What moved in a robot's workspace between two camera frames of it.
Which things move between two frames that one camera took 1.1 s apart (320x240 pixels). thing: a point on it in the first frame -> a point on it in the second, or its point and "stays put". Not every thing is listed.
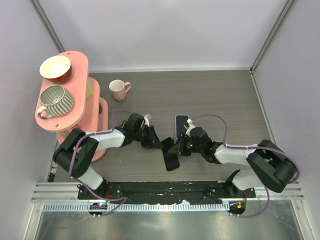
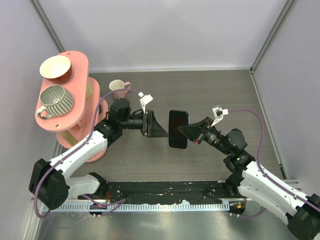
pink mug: [119, 88] stays put
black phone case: [172, 161] -> [177, 139]
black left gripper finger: [155, 142] -> [154, 128]
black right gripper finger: [177, 148] -> [194, 131]
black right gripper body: [189, 146] -> [214, 138]
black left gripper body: [143, 136] -> [137, 122]
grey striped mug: [56, 101] stays put
